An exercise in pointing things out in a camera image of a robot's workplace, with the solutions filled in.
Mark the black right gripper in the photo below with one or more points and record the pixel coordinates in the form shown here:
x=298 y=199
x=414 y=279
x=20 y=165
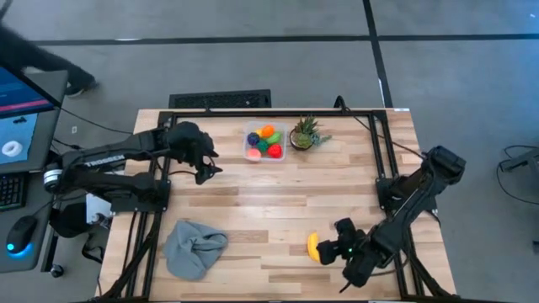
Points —
x=358 y=256

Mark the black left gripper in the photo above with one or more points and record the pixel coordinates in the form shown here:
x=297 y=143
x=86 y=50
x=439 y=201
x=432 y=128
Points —
x=187 y=143

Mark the yellow toy banana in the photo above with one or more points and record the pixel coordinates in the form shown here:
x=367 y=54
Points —
x=312 y=247

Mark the pink toy peach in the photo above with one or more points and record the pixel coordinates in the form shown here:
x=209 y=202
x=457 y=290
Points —
x=254 y=154

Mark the purple toy grapes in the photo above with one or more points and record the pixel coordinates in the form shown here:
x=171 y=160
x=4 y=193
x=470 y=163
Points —
x=253 y=139

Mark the orange toy fruit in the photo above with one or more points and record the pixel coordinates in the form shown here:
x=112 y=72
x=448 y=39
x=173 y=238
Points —
x=268 y=131

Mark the red toy pepper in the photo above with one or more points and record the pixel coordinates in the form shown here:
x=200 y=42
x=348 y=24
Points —
x=275 y=150

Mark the light green toy pear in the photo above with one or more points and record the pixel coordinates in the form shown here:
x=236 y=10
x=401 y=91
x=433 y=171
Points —
x=274 y=138

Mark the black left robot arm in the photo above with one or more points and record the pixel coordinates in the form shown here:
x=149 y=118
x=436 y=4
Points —
x=105 y=162

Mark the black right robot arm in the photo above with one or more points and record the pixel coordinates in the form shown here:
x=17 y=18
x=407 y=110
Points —
x=412 y=202

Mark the clear plastic container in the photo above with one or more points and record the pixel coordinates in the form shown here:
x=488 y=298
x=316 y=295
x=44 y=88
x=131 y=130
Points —
x=245 y=126

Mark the black grille panel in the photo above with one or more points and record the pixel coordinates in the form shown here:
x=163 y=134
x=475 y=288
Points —
x=219 y=99

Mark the grey crumpled cloth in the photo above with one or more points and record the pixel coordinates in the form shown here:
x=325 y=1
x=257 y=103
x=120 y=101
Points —
x=193 y=250

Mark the potted succulent plant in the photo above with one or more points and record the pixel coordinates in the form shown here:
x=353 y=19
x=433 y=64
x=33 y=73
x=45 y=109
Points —
x=304 y=135

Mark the white paper sheet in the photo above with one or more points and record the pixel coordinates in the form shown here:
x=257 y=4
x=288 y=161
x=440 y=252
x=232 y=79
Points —
x=97 y=207

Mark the black stool seat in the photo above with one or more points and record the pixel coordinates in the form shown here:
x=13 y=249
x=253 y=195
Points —
x=69 y=219

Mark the white table label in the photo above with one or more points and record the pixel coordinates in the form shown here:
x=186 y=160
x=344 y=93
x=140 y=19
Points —
x=401 y=109

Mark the dark grey desk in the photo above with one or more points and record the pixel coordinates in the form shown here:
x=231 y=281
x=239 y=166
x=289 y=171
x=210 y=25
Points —
x=42 y=244

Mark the black caster wheel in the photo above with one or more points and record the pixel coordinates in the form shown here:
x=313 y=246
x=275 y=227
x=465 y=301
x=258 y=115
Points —
x=57 y=270

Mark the computer monitor blue screen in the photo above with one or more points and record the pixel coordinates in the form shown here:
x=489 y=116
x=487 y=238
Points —
x=17 y=126

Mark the person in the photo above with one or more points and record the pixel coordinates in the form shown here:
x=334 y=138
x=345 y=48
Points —
x=38 y=59

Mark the black keyboard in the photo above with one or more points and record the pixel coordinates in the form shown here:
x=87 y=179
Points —
x=10 y=191

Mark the black computer mouse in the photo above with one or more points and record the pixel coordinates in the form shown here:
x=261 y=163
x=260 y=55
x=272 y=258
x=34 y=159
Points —
x=19 y=233

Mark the grey stand foot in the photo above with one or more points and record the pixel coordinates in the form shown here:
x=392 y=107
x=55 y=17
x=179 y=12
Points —
x=520 y=162

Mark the black aluminium table frame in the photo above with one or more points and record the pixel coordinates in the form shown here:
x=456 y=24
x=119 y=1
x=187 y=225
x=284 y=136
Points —
x=273 y=113

